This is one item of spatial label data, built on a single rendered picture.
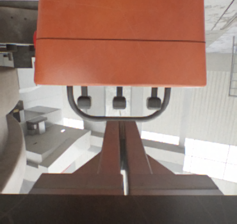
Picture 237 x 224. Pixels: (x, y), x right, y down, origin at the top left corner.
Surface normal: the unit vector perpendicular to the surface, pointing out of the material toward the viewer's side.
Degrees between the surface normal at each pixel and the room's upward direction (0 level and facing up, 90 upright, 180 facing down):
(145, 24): 97
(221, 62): 90
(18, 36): 90
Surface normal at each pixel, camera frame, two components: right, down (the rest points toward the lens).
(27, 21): 0.39, 0.23
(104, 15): 0.01, 0.13
